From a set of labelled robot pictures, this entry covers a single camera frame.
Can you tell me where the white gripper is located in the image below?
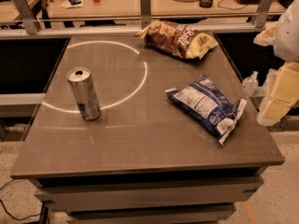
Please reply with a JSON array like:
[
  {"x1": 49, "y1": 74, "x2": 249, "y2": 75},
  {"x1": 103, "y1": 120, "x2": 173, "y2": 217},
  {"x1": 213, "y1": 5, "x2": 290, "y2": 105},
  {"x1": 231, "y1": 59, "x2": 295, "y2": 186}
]
[{"x1": 253, "y1": 0, "x2": 299, "y2": 126}]

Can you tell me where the silver redbull can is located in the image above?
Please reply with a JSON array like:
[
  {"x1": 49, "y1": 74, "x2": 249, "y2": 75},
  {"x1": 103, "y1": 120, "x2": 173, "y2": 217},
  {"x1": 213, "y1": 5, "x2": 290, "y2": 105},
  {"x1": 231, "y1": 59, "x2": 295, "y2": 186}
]
[{"x1": 66, "y1": 67, "x2": 101, "y2": 120}]

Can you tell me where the blue chip bag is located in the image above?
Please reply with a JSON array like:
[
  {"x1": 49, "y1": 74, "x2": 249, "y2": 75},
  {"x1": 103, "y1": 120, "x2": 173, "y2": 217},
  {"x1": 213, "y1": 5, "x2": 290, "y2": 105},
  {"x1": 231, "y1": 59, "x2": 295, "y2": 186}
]
[{"x1": 165, "y1": 75, "x2": 247, "y2": 145}]

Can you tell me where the brown chip bag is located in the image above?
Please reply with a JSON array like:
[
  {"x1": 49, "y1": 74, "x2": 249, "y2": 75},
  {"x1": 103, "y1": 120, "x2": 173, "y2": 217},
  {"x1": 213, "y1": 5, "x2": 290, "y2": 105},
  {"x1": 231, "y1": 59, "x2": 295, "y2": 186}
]
[{"x1": 135, "y1": 21, "x2": 218, "y2": 59}]

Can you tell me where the clear sanitizer bottle left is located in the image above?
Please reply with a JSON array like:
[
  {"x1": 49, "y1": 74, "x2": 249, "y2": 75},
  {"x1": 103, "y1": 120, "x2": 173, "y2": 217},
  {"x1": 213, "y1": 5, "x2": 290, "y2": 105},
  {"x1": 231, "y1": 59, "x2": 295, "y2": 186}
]
[{"x1": 242, "y1": 71, "x2": 259, "y2": 96}]

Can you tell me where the black mesh pen cup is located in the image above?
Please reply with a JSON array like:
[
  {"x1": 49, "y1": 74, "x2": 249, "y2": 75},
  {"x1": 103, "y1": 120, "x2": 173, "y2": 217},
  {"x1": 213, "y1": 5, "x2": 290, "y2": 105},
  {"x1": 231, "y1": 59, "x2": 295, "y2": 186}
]
[{"x1": 199, "y1": 0, "x2": 214, "y2": 8}]

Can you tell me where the black cable on desk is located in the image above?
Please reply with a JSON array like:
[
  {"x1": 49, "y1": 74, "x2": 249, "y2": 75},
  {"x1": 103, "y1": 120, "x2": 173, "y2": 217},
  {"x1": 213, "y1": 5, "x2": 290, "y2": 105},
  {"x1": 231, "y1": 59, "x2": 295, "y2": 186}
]
[{"x1": 217, "y1": 0, "x2": 250, "y2": 11}]

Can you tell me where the metal railing frame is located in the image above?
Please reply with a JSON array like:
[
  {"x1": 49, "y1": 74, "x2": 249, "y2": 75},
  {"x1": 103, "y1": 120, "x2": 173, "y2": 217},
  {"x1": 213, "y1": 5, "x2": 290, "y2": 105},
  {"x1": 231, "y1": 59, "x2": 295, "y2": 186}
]
[{"x1": 0, "y1": 0, "x2": 299, "y2": 39}]

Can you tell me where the black floor cable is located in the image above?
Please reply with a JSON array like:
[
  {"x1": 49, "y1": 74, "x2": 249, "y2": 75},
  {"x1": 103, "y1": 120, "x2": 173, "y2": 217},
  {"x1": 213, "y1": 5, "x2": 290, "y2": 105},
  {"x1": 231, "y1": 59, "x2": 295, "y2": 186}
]
[{"x1": 0, "y1": 179, "x2": 43, "y2": 221}]

